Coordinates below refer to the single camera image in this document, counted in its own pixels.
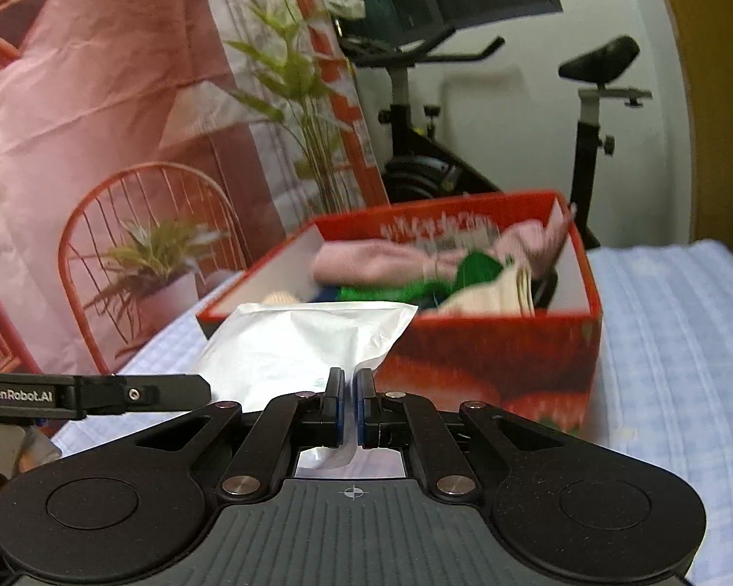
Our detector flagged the cream knitted cloth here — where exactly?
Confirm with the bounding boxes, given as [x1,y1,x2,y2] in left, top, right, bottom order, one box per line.
[263,269,535,317]

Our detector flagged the person left hand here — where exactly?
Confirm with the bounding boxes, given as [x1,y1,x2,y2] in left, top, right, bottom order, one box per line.
[0,425,62,489]

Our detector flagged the white plastic packet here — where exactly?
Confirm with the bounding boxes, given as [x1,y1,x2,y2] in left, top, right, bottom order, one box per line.
[192,302,417,479]

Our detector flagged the pink printed backdrop cloth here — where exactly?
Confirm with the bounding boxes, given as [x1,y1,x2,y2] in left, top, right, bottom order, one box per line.
[0,0,387,375]

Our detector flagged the black exercise bike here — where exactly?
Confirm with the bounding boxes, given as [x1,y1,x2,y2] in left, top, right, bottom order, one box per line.
[337,25,653,250]

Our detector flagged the blue plaid tablecloth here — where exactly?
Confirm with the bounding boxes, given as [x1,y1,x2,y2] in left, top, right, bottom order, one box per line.
[51,238,733,586]

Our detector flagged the red strawberry cardboard box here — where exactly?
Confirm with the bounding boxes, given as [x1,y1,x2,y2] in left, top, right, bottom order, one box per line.
[197,190,603,434]

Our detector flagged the pink knitted cloth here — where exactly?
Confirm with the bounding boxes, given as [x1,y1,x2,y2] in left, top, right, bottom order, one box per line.
[311,213,575,287]

